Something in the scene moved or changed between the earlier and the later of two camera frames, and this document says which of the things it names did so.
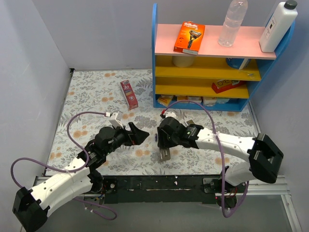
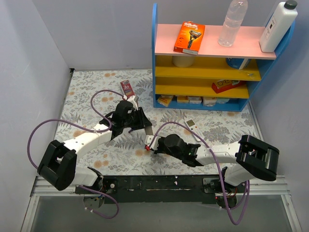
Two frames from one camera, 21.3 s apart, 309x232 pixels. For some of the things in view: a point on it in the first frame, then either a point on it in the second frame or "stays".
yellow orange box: [164, 99] stays
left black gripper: [130, 135] -> [141, 118]
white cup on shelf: [183, 61] stays
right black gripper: [163, 139] -> [158, 145]
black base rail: [184, 189] stays
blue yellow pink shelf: [217, 78] stays
